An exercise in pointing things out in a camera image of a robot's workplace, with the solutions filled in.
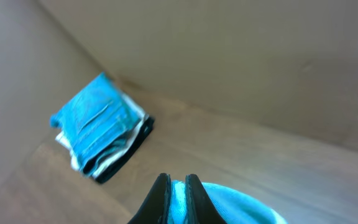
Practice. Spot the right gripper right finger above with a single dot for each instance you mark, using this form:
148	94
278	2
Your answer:
199	205

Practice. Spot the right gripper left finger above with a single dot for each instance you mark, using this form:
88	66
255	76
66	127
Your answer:
155	207

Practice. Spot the light blue printed t-shirt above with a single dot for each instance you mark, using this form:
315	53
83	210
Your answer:
232	205

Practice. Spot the folded black garment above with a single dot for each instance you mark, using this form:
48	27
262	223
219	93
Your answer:
129	155

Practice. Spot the folded blue denim jeans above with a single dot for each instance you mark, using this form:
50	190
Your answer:
97	122

